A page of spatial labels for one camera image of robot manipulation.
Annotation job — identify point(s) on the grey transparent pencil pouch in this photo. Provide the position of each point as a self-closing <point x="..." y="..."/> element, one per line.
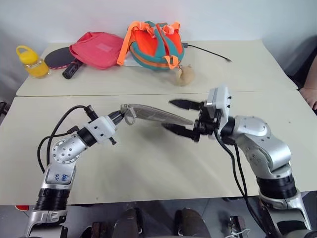
<point x="158" y="114"/>

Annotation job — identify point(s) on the dark object at table side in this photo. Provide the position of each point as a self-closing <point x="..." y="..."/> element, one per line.
<point x="3" y="107"/>

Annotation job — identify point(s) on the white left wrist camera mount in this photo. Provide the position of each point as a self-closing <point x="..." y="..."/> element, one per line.
<point x="101" y="127"/>

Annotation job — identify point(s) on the pink red fabric bag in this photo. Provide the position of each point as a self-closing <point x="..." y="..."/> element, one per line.
<point x="97" y="49"/>

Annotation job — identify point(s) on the yellow-capped juice bottle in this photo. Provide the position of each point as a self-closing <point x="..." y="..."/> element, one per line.
<point x="33" y="63"/>

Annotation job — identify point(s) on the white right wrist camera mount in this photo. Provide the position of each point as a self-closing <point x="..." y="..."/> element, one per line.
<point x="218" y="99"/>

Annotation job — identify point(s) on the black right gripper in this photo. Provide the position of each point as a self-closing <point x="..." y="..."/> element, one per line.
<point x="205" y="124"/>

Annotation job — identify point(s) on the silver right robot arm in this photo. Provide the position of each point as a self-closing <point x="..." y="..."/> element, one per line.
<point x="258" y="135"/>

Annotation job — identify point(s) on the black red table tennis paddle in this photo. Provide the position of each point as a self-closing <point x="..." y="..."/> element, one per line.
<point x="59" y="59"/>

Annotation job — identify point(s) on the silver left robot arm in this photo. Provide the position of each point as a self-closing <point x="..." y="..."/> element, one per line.
<point x="64" y="151"/>

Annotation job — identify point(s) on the orange teal round backpack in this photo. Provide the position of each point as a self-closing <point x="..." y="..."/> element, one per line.
<point x="156" y="47"/>

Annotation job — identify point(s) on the small red object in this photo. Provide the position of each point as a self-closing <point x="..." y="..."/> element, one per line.
<point x="21" y="207"/>

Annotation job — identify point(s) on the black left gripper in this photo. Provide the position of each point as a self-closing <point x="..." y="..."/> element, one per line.
<point x="114" y="117"/>

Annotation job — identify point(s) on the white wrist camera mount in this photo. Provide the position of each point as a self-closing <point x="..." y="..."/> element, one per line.
<point x="101" y="127"/>
<point x="218" y="99"/>

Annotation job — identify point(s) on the person in dark clothes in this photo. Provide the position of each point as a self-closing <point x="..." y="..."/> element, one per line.
<point x="308" y="67"/>

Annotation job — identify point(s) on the beige plush toy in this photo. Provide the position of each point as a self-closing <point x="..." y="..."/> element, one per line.
<point x="184" y="75"/>

